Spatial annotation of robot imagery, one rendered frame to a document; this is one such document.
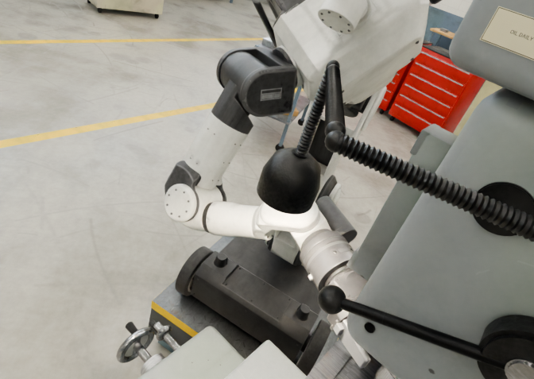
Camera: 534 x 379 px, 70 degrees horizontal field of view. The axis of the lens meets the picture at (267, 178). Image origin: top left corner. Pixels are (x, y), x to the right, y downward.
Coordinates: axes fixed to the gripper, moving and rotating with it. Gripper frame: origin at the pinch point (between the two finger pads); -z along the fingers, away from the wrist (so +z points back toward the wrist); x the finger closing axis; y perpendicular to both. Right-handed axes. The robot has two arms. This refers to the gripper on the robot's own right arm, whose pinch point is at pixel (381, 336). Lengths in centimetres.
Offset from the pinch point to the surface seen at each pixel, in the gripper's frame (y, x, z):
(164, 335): 73, -12, 51
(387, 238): -17.3, -6.3, 3.4
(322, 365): 31.4, 9.6, 11.0
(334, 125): -34.5, -25.0, -1.0
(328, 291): -15.1, -16.7, -0.7
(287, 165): -22.9, -18.6, 11.0
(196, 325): 84, 3, 59
